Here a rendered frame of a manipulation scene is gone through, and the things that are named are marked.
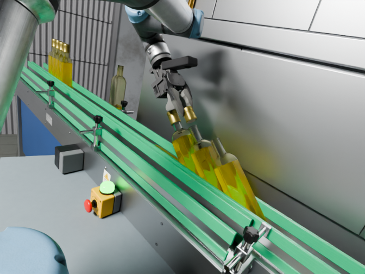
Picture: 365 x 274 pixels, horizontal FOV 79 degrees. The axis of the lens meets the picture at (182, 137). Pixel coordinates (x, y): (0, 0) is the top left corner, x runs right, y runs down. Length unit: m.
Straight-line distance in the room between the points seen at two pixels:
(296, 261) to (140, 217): 0.41
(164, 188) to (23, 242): 0.38
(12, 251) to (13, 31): 0.24
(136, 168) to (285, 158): 0.43
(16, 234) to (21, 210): 0.52
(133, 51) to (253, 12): 2.36
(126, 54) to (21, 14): 2.67
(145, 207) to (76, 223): 0.22
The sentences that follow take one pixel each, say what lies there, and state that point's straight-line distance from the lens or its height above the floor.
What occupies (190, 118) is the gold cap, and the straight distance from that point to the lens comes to 0.67.
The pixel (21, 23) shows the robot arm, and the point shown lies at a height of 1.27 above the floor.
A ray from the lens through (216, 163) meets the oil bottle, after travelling 0.62.
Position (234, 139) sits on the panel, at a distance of 0.74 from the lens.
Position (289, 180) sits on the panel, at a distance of 0.70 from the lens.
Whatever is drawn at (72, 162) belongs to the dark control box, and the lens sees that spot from 0.95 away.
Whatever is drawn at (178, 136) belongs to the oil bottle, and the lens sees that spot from 0.69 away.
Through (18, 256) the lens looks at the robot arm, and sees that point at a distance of 0.29.
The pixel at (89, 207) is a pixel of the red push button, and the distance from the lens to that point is 0.75.
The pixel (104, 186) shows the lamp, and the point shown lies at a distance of 0.74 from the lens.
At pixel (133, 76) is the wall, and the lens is 3.08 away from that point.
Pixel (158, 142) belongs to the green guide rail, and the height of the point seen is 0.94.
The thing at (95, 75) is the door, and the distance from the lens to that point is 2.91.
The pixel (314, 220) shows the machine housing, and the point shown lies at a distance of 0.76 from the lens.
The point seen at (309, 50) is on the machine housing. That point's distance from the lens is 0.68.
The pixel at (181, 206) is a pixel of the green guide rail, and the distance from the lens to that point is 0.59.
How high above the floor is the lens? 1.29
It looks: 21 degrees down
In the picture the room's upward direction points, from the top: 14 degrees clockwise
